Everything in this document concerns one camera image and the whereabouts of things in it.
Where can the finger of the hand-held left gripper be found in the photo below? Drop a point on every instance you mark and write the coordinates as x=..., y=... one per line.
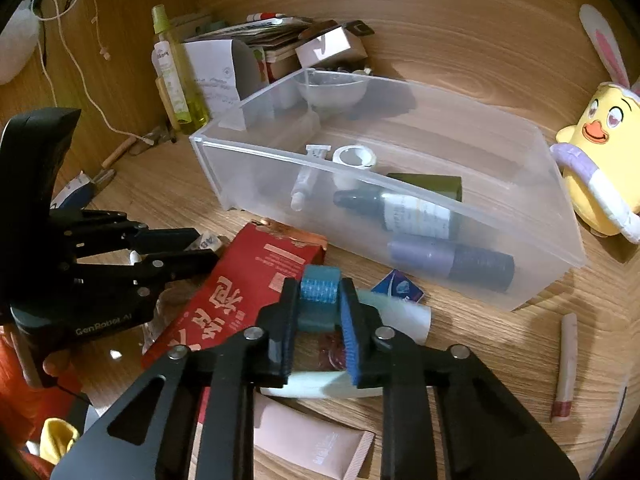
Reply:
x=175, y=266
x=165, y=239

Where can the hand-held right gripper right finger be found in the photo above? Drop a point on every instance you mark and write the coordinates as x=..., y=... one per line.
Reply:
x=350, y=340

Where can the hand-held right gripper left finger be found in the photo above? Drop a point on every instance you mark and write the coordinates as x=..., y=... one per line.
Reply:
x=286, y=350

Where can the white tube with teal cap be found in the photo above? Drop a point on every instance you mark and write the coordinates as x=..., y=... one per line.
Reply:
x=320, y=305

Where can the red cardboard box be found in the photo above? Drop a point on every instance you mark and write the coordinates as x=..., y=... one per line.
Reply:
x=235, y=285

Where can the small blue packet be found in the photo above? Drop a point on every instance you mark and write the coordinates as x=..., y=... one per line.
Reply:
x=400, y=287

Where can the pink cosmetic tube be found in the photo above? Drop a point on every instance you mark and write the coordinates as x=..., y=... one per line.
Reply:
x=305, y=442

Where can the pale pink stick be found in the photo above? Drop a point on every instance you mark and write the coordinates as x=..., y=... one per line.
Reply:
x=567, y=360

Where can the clear plastic bin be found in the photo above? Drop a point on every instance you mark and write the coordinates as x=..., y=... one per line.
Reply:
x=450, y=125

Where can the person's left hand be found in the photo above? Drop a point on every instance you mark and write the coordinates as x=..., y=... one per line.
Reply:
x=55, y=362

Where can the small printed sachet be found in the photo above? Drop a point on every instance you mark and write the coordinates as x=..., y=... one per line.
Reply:
x=207, y=241

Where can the blue and white packet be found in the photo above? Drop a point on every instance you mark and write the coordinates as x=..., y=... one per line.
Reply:
x=72, y=191

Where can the wooden stick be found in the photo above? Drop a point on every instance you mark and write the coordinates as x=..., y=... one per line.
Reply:
x=119, y=151

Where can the orange cloth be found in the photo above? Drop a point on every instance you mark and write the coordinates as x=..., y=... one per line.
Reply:
x=20, y=390

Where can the purple bottle with black cap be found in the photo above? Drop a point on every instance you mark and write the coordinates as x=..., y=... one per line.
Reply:
x=450, y=262

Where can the dark bottle with white label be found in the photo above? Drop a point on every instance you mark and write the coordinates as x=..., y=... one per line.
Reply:
x=405, y=215

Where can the yellow cloth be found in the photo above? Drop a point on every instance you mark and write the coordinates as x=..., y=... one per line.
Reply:
x=57, y=440

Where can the yellow-green bottle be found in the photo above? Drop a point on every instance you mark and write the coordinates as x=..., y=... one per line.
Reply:
x=172, y=75

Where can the white tape roll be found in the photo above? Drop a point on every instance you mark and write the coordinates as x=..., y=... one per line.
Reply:
x=352, y=156

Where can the clear plastic bowl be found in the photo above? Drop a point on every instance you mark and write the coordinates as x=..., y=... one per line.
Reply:
x=330, y=92

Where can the small white box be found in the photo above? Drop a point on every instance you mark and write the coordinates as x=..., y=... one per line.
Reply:
x=330, y=45

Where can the black clip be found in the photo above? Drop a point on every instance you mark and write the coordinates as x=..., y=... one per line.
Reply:
x=360, y=28

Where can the yellow plush chick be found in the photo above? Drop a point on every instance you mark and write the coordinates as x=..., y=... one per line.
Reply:
x=605, y=150

